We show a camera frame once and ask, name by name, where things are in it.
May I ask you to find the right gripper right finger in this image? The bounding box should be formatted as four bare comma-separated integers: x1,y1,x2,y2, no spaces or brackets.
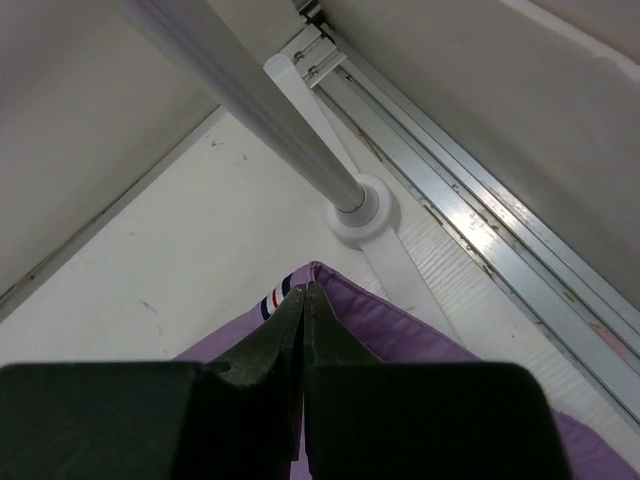
303,283,381,479

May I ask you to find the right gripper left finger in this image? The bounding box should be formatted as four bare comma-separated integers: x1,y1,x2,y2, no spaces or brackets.
214,287,305,460

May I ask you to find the white clothes rack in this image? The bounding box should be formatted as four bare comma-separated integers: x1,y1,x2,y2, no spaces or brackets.
114,1,459,340

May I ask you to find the aluminium frame rail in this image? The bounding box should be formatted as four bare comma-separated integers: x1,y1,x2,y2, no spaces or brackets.
295,1,639,422

